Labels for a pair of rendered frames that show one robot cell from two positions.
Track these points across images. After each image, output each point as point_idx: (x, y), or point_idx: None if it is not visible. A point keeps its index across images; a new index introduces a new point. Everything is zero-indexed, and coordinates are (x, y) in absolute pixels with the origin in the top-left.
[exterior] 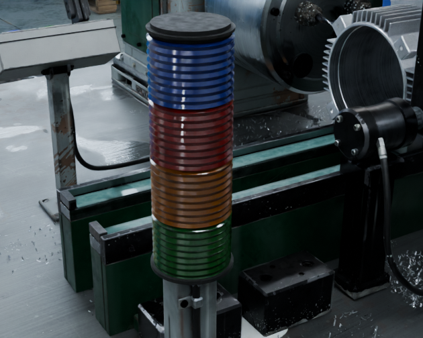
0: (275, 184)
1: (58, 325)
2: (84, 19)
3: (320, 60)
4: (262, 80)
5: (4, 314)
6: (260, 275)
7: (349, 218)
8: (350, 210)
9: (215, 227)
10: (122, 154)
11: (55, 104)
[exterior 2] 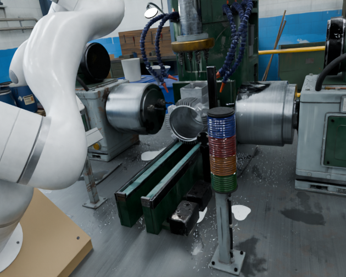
0: (178, 164)
1: (137, 241)
2: (85, 129)
3: (155, 122)
4: (126, 136)
5: (113, 247)
6: (193, 193)
7: (206, 165)
8: (206, 162)
9: (236, 171)
10: (95, 177)
11: (85, 164)
